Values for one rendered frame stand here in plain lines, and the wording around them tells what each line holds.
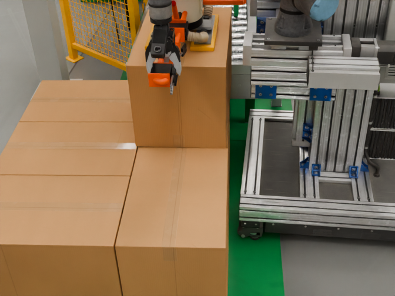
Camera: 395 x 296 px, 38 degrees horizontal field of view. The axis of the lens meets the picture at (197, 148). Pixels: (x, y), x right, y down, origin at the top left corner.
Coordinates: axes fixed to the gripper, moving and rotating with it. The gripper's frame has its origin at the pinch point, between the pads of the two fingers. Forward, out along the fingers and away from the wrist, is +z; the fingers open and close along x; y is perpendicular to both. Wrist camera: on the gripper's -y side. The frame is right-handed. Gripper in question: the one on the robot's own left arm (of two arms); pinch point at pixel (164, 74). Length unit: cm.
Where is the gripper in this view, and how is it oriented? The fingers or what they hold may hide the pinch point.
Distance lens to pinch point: 196.7
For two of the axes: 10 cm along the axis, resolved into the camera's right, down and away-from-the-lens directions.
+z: 0.3, 8.1, 5.9
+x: -10.0, -0.2, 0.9
